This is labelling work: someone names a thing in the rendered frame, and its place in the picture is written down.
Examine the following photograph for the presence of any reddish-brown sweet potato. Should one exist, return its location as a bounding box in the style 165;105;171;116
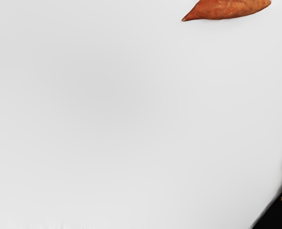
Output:
181;0;272;22

